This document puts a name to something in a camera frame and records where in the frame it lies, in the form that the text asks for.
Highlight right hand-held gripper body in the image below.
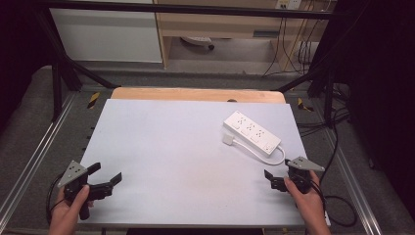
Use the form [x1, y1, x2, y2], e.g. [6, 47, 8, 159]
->
[269, 156, 326, 195]

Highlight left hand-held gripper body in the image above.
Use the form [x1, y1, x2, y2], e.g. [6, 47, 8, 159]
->
[57, 160, 115, 221]

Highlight person's right hand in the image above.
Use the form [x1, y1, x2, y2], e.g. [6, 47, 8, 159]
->
[283, 170, 333, 235]

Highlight person's left hand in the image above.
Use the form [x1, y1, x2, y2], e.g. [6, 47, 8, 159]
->
[48, 184, 96, 235]

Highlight white power strip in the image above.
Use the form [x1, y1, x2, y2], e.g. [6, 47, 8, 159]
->
[222, 110, 283, 159]

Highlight white plug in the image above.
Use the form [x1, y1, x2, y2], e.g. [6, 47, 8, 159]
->
[222, 132, 237, 147]

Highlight yellow black tape strip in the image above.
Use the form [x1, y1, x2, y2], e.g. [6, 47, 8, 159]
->
[297, 97, 315, 113]
[86, 91, 102, 110]

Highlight wooden table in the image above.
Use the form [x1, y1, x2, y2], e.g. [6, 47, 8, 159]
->
[110, 86, 287, 105]

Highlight dark curtain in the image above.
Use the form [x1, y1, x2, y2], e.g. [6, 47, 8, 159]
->
[317, 0, 415, 213]
[0, 0, 53, 131]

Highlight white cabinet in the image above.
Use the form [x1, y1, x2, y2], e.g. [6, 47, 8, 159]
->
[49, 7, 163, 64]

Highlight white chair base with caster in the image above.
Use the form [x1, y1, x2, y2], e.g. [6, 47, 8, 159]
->
[180, 35, 216, 51]

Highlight light wooden desk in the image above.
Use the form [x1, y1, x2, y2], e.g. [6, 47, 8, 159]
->
[152, 0, 327, 71]

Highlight white power strip cable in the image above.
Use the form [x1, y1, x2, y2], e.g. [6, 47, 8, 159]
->
[233, 136, 287, 166]

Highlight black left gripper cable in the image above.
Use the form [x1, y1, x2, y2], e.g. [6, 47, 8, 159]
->
[45, 175, 68, 225]

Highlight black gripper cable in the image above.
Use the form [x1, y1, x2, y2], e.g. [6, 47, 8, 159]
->
[45, 175, 68, 225]
[308, 125, 358, 228]

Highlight aluminium rail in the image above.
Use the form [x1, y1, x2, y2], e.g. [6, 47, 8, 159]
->
[0, 92, 78, 223]
[324, 128, 384, 235]

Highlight black cables on floor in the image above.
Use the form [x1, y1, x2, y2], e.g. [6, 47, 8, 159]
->
[294, 82, 351, 139]

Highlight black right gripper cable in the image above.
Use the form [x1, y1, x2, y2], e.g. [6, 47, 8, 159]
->
[308, 125, 358, 228]

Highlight bundle of black hanging cables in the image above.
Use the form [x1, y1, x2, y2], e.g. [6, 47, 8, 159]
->
[261, 17, 316, 78]

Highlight white wall socket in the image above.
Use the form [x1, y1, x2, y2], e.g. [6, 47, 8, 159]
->
[274, 0, 301, 11]

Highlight black metal frame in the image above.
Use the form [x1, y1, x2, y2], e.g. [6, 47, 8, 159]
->
[32, 0, 370, 128]

